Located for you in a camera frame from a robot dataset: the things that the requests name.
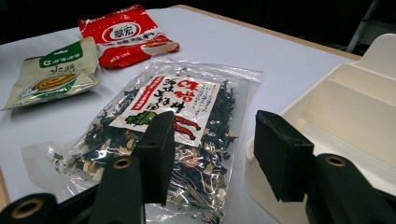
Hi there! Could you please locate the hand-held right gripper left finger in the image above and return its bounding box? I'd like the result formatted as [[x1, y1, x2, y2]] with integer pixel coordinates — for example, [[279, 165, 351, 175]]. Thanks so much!
[[90, 111, 176, 224]]

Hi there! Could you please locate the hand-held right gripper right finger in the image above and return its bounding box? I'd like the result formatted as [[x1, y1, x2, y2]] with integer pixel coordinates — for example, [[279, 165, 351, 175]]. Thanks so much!
[[253, 110, 396, 224]]

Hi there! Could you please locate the clear dried seaweed packet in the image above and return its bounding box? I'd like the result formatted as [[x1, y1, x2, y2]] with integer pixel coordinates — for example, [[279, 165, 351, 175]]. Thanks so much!
[[21, 57, 264, 224]]

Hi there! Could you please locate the white box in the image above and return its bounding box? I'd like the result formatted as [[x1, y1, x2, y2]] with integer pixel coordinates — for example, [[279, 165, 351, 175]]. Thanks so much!
[[245, 33, 396, 224]]

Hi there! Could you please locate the red seasoning packet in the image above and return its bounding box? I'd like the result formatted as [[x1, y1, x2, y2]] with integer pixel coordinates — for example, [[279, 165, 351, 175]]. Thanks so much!
[[78, 3, 181, 69]]

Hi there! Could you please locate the beige and green packet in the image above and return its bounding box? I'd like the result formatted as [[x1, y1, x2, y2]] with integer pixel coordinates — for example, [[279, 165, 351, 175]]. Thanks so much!
[[1, 36, 102, 111]]

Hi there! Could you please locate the white paper sheet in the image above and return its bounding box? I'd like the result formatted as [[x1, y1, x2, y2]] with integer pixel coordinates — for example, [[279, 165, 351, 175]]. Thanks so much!
[[0, 7, 356, 224]]

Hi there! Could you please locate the grey metal stand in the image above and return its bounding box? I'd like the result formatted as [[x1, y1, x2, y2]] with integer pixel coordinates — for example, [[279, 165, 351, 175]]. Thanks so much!
[[345, 0, 396, 54]]

